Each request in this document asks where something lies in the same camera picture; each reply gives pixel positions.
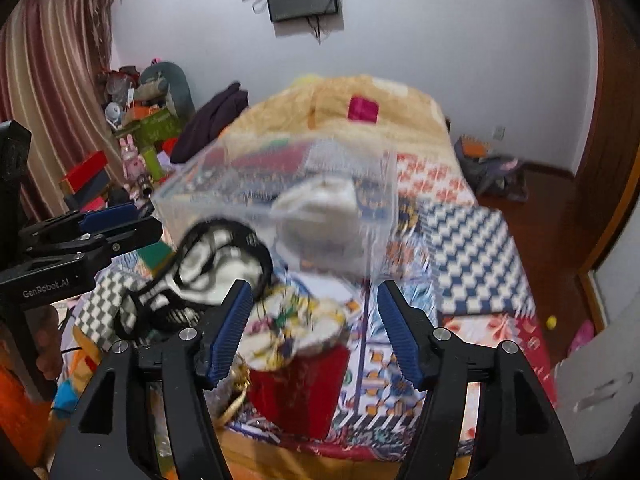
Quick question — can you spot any grey green plush toy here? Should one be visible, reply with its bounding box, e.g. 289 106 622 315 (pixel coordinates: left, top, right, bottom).
134 62 195 120

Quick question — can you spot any green cardboard box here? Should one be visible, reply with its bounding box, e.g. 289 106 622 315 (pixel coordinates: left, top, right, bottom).
114 108 186 150

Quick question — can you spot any beige fluffy blanket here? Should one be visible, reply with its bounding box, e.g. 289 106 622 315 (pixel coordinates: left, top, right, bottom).
218 75 456 165

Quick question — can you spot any patchwork patterned tablecloth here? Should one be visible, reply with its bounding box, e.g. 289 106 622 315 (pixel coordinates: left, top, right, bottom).
54 148 559 461

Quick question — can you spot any red gift box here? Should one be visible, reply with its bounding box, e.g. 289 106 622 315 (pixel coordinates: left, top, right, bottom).
58 151 107 195

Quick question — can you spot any white cabinet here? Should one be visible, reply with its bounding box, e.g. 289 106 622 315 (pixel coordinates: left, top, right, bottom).
555 300 640 464

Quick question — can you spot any floral patterned pouch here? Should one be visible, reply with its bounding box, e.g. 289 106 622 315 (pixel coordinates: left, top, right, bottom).
238 285 350 372

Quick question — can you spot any dark purple jacket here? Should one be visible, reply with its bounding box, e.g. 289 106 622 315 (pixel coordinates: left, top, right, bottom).
170 81 248 164

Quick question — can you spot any pink bunny plush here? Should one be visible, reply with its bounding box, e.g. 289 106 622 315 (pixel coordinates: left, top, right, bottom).
118 133 148 185

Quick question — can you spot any striped pink brown curtain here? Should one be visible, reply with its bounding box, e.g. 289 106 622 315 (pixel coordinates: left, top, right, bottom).
1 0 122 220

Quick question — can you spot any red felt pouch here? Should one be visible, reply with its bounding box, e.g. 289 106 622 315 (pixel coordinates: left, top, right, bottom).
248 344 350 440

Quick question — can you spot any person left hand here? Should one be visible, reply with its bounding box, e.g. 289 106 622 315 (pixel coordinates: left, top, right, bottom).
34 306 63 380

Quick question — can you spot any white drawstring pouch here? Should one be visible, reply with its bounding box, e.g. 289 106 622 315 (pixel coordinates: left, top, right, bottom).
270 174 360 260

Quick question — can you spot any clear plastic storage box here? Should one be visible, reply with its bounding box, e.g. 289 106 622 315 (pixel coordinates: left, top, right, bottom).
152 132 398 280

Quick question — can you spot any white bag with black straps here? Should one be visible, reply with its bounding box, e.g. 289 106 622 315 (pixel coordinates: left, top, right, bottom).
113 218 273 346

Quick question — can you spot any grey backpack on floor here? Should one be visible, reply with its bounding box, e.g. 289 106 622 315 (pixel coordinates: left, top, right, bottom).
454 136 528 203

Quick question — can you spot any yellow ball on floor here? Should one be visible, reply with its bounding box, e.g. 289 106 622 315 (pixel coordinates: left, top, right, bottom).
546 315 558 330

